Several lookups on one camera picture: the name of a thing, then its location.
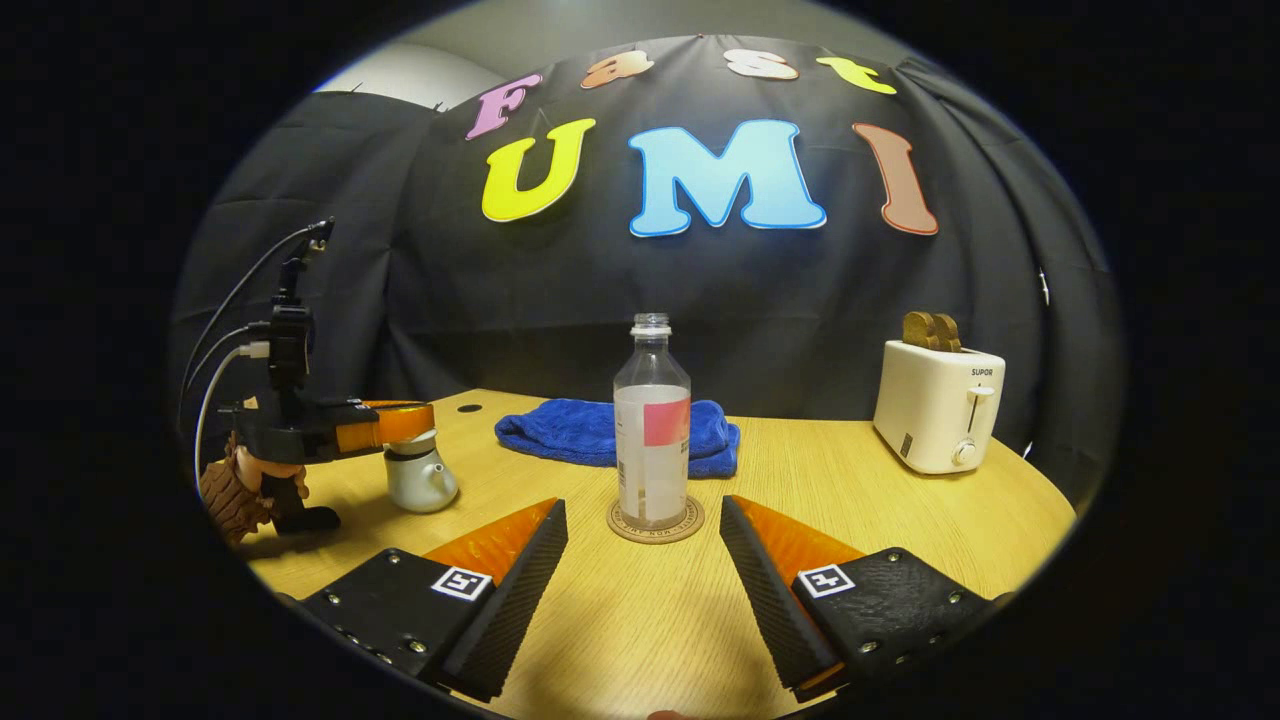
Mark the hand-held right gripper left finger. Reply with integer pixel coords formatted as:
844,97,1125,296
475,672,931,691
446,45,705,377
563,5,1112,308
290,498,569,703

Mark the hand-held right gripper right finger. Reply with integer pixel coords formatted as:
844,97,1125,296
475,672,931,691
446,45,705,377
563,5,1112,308
720,495,1011,701

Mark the white teacup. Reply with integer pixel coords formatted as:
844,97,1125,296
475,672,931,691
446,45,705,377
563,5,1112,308
384,430,460,514

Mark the round brown coaster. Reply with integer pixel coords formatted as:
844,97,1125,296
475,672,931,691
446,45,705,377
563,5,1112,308
606,495,706,545

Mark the clear plastic water bottle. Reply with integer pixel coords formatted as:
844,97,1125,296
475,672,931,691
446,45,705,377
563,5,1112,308
613,313,693,529

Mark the blue towel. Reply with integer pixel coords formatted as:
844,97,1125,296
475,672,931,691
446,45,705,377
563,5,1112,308
495,398,742,479

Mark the black backdrop cloth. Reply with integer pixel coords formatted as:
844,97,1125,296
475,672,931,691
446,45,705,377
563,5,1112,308
170,35,1126,511

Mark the white toaster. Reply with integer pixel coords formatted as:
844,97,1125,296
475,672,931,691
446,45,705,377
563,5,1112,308
873,340,1007,475

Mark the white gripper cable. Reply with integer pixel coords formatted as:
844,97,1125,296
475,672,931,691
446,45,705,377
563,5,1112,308
193,342,271,486

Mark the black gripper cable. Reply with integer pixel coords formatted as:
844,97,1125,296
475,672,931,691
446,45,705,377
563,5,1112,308
178,222,319,421

